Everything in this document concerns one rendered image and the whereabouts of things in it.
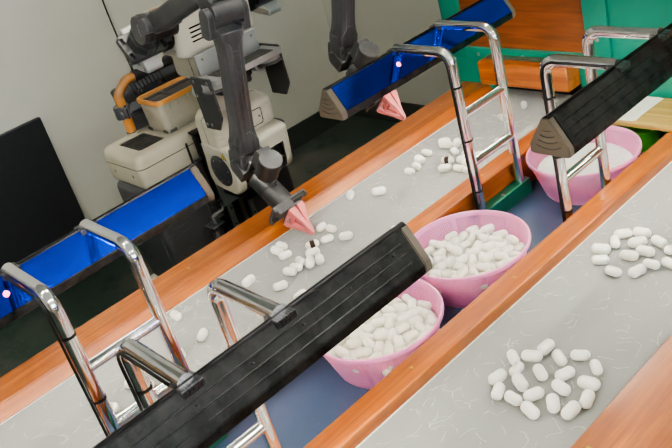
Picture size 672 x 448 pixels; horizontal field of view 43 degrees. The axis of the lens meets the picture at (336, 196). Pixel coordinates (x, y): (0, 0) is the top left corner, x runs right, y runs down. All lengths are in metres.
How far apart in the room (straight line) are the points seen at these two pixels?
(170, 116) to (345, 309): 1.73
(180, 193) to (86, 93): 2.28
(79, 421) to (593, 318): 0.98
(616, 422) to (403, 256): 0.41
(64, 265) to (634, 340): 0.98
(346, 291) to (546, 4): 1.41
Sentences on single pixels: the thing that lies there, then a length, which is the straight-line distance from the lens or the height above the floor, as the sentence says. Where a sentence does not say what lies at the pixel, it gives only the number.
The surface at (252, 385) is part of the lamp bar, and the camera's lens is 1.07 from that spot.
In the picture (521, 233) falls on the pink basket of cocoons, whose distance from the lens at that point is 1.84.
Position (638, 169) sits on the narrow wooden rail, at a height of 0.77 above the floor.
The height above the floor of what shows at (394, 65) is 1.09.
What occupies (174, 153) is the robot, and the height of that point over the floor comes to 0.76.
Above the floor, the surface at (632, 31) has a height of 1.12.
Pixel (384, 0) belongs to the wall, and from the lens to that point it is 4.21.
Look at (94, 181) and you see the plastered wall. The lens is 3.93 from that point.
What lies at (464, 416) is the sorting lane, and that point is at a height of 0.74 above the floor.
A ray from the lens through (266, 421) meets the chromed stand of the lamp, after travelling 1.36.
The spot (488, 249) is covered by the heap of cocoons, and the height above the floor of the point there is 0.74.
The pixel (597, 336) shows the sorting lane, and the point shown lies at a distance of 1.54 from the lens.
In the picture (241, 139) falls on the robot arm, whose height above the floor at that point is 0.99.
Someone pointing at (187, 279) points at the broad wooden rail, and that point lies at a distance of 1.99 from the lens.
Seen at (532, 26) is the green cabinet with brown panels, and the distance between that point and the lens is 2.44.
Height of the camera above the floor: 1.70
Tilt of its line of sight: 26 degrees down
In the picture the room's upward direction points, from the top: 16 degrees counter-clockwise
